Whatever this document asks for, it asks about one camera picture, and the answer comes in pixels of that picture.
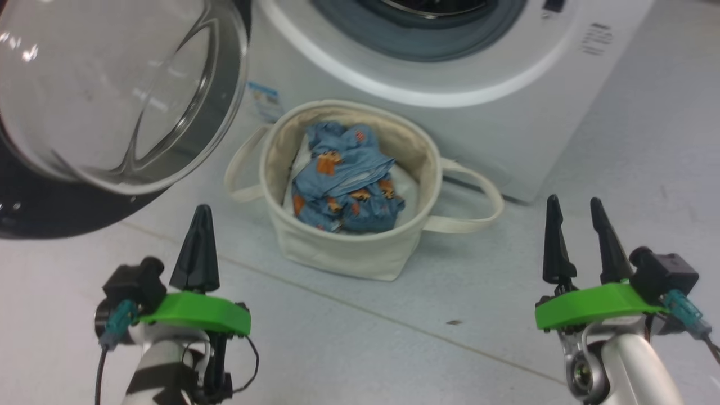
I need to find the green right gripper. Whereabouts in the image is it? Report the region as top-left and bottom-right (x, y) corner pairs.
(534, 195), (667, 332)

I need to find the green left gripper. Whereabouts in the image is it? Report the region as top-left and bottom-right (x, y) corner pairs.
(139, 205), (252, 338)

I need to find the round glass washer door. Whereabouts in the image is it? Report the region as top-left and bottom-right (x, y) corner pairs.
(0, 0), (252, 240)

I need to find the white front-load washing machine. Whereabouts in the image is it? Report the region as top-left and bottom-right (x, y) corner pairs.
(247, 0), (656, 204)

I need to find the cream canvas laundry basket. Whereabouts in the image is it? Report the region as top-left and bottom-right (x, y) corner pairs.
(224, 100), (505, 282)

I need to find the blue energy label sticker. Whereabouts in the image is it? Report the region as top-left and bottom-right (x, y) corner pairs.
(247, 82), (282, 123)

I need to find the white pillow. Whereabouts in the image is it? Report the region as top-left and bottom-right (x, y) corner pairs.
(283, 135), (420, 226)

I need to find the left camera cable teal plug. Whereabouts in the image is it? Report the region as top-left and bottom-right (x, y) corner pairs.
(94, 300), (138, 405)

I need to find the thin black left gripper cable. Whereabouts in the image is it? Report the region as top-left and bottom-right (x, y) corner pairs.
(180, 335), (260, 394)

